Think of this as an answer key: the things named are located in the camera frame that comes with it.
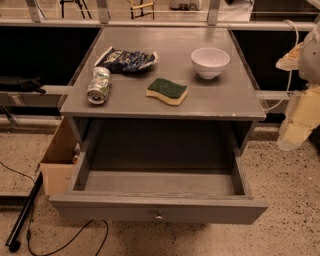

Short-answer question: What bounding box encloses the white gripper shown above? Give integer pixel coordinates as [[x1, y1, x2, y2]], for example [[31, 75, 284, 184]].
[[276, 23, 320, 151]]

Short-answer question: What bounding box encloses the green and yellow sponge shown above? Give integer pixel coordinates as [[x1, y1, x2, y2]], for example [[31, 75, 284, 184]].
[[146, 78, 188, 106]]

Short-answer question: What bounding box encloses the open grey top drawer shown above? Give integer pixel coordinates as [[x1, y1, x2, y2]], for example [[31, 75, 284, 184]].
[[50, 119, 268, 224]]

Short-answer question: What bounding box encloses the white ceramic bowl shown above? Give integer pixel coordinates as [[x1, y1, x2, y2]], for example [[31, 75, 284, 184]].
[[191, 47, 230, 79]]

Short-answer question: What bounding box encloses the grey wooden cabinet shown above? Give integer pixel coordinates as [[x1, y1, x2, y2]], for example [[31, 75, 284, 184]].
[[57, 26, 267, 158]]

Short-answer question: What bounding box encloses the yellow chair in background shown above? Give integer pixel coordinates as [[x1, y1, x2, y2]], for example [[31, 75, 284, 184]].
[[129, 0, 155, 20]]

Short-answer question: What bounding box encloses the crumpled blue chip bag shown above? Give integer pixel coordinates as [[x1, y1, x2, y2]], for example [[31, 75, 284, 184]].
[[94, 46, 158, 73]]

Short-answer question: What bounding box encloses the crushed silver soda can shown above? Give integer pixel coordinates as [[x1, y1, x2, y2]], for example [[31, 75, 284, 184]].
[[87, 67, 111, 105]]

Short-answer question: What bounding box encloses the cardboard box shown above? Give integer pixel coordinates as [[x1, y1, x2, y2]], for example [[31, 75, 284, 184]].
[[40, 118, 77, 196]]

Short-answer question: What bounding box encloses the black object on ledge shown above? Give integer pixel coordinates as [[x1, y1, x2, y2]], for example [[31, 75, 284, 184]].
[[0, 76, 46, 94]]

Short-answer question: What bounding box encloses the black bar on floor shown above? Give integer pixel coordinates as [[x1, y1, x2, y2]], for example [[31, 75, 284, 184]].
[[6, 174, 43, 252]]

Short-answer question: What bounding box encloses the white cable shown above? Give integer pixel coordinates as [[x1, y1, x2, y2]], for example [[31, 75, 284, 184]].
[[263, 19, 300, 113]]

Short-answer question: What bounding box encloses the black floor cable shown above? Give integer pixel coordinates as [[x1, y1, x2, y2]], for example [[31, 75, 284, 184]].
[[0, 161, 110, 256]]

